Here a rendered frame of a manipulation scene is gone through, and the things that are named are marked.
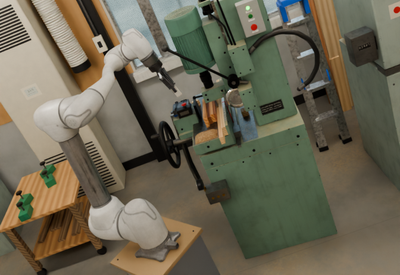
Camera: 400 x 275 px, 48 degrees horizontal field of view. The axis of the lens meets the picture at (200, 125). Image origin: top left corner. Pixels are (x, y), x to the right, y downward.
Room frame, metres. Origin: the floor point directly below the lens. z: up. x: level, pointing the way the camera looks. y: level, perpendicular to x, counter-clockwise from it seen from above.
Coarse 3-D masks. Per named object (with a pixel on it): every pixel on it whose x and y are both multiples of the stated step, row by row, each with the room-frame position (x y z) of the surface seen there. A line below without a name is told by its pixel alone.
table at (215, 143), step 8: (200, 120) 2.26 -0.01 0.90; (200, 128) 2.18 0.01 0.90; (208, 128) 2.14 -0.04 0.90; (216, 128) 2.10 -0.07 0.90; (232, 128) 2.13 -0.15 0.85; (184, 136) 2.24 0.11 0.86; (232, 136) 1.99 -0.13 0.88; (200, 144) 2.02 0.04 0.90; (208, 144) 2.01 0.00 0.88; (216, 144) 2.00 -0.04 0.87; (224, 144) 2.00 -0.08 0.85; (200, 152) 2.02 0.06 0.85
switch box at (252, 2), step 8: (248, 0) 2.04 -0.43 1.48; (256, 0) 2.02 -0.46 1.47; (240, 8) 2.03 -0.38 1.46; (256, 8) 2.02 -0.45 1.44; (240, 16) 2.03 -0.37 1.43; (256, 16) 2.02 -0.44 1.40; (248, 24) 2.03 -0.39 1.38; (264, 24) 2.02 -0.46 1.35; (248, 32) 2.03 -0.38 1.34; (256, 32) 2.02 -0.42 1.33
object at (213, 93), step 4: (216, 84) 2.25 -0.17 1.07; (220, 84) 2.23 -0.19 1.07; (204, 88) 2.26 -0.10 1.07; (212, 88) 2.22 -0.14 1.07; (216, 88) 2.21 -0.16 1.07; (220, 88) 2.21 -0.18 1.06; (224, 88) 2.20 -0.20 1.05; (204, 92) 2.22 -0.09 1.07; (208, 92) 2.22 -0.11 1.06; (212, 92) 2.21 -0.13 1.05; (216, 92) 2.21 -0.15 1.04; (220, 92) 2.21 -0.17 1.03; (204, 96) 2.22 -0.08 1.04; (208, 96) 2.22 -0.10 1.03; (212, 96) 2.22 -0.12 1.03; (216, 96) 2.21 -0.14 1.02; (220, 96) 2.21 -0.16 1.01; (204, 100) 2.23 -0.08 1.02; (208, 100) 2.22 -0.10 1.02; (212, 100) 2.22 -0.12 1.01
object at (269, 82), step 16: (224, 0) 2.10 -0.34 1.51; (240, 0) 2.09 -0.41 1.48; (224, 32) 2.12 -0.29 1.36; (240, 32) 2.10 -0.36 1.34; (256, 48) 2.09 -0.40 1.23; (272, 48) 2.07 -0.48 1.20; (256, 64) 2.09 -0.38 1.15; (272, 64) 2.08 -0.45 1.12; (256, 80) 2.10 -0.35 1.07; (272, 80) 2.08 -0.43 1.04; (256, 96) 2.10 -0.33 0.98; (272, 96) 2.09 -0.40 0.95; (288, 96) 2.07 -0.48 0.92; (256, 112) 2.11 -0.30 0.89; (272, 112) 2.09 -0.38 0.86; (288, 112) 2.08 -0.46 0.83
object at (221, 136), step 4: (216, 100) 2.34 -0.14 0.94; (216, 108) 2.24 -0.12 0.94; (220, 120) 2.09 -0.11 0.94; (220, 124) 2.05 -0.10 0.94; (220, 128) 2.01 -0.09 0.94; (220, 132) 1.97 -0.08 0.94; (220, 136) 1.94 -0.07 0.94; (224, 136) 1.99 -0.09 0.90; (220, 140) 1.93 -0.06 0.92; (224, 140) 1.93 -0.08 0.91
